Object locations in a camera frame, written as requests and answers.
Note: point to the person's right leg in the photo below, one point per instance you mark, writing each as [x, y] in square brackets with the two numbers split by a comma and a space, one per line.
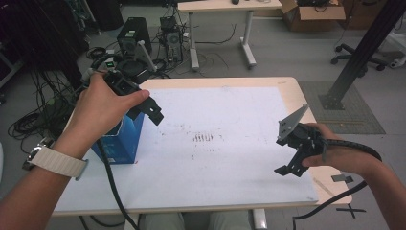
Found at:
[226, 222]

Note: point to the black tape cross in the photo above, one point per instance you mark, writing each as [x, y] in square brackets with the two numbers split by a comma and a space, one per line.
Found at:
[350, 210]

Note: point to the person's left hand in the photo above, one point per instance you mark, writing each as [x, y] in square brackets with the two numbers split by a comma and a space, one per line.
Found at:
[92, 115]

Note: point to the blue cardboard box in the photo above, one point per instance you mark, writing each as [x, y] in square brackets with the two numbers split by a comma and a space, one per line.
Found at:
[124, 143]

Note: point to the dark cabinet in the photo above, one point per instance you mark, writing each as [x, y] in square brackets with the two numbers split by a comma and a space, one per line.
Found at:
[105, 12]

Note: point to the black computer tower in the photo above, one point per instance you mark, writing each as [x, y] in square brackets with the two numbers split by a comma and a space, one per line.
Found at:
[135, 32]

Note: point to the black computer mouse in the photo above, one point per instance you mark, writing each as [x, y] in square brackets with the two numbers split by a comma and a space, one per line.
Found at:
[235, 1]

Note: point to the black office chair base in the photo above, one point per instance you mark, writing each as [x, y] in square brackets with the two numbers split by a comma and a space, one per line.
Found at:
[354, 57]

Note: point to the small white device green light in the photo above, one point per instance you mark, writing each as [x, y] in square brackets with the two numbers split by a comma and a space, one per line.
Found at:
[110, 60]

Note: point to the grey floor mat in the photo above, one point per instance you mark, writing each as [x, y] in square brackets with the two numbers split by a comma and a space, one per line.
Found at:
[357, 121]

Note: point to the person's right hand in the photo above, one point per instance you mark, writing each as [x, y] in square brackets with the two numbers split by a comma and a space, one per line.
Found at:
[344, 158]

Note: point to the white object on floor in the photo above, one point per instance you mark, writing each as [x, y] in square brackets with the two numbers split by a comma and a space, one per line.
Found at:
[397, 59]

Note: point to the white desk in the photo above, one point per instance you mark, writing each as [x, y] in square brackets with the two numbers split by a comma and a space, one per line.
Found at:
[223, 5]

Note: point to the person's left leg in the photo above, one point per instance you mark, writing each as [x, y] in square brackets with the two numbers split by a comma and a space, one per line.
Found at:
[162, 222]

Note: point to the dark curtain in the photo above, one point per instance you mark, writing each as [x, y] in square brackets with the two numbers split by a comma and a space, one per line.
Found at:
[35, 35]

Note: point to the person's leg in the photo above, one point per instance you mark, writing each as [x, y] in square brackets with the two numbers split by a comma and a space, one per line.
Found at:
[226, 222]
[162, 222]

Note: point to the open grey computer case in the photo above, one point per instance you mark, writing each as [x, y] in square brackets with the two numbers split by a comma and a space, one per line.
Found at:
[172, 38]

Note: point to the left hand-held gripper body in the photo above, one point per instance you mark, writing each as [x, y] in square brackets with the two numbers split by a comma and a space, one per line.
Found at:
[130, 72]

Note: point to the black tape piece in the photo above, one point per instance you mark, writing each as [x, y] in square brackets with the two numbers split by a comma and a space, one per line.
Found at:
[342, 178]

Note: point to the black aluminium post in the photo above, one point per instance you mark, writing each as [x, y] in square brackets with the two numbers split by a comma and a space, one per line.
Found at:
[360, 54]

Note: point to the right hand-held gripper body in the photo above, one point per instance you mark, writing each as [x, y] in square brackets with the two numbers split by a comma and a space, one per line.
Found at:
[300, 137]

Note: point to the open brown cardboard box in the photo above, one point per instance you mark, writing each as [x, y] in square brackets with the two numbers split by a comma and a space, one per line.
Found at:
[314, 17]

